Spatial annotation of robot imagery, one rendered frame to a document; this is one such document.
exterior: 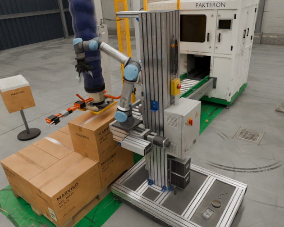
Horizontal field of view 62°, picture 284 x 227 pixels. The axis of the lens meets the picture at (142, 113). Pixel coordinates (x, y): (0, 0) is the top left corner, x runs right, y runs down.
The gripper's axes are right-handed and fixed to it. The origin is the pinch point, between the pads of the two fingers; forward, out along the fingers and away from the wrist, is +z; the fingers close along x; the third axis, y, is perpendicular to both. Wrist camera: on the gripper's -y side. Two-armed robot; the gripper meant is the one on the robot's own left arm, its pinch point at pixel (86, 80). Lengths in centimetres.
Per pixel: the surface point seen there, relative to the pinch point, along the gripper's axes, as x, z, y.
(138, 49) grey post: -350, 63, 218
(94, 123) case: -17, 58, 22
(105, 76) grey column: -141, 58, 127
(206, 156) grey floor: -143, 152, -58
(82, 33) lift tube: -26, -35, 25
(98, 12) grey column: -145, -42, 127
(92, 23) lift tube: -35, -42, 20
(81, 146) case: -4, 84, 35
